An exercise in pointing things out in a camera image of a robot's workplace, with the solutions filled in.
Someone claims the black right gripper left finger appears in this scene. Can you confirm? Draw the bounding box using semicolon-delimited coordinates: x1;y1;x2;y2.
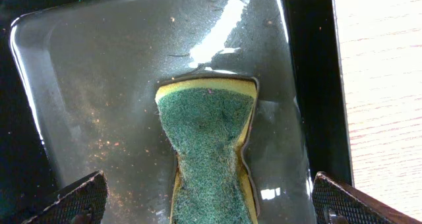
21;171;108;224

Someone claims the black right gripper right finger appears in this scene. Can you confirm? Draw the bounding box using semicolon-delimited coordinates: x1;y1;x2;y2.
312;172;420;224

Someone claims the yellow green scrub sponge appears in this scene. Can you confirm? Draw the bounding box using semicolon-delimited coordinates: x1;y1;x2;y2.
155;78;258;223

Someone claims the black plastic tray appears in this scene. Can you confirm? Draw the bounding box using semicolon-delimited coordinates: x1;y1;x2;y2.
1;0;353;223

